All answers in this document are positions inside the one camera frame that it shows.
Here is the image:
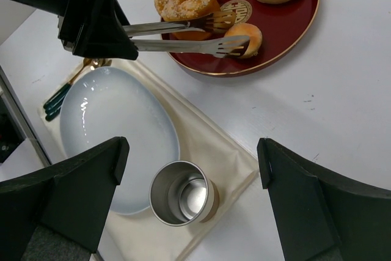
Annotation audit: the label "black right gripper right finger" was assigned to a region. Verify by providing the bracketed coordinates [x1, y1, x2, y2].
[257, 138, 390, 260]

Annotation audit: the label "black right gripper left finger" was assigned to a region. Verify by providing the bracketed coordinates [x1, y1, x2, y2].
[1, 137, 130, 260]

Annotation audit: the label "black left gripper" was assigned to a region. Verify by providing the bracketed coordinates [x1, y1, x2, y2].
[12, 0, 138, 61]

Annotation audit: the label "steel serving tongs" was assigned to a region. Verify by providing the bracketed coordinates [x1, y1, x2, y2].
[123, 11, 250, 58]

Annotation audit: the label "small round bun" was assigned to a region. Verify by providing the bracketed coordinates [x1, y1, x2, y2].
[224, 23, 263, 59]

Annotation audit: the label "pale blue oval plate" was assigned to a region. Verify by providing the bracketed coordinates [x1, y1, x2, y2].
[59, 66, 180, 215]

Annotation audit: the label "beige cloth placemat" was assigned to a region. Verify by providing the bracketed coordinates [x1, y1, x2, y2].
[45, 59, 258, 260]

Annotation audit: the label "steel cup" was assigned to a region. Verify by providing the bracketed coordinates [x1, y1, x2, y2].
[149, 161, 220, 227]

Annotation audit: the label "red round tray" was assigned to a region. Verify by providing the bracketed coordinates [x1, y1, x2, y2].
[169, 0, 320, 77]

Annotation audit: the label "gold fork green handle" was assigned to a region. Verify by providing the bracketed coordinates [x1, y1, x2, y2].
[44, 59, 108, 115]

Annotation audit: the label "gold spoon green handle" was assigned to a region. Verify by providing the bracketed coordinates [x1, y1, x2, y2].
[43, 58, 106, 111]

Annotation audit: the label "gold knife green handle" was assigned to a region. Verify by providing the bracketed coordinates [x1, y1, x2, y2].
[45, 59, 112, 121]

